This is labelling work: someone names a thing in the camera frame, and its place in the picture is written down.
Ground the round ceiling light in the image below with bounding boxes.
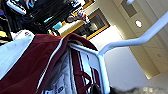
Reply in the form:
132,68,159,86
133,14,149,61
134,19,144,29

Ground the teal item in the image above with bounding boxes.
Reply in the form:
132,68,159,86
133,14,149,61
51,21,64,31

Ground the white and red toy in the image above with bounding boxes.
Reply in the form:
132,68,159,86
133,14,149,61
66,9,91,25

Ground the black wire shelf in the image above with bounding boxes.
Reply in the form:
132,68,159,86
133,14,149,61
0,0,91,37

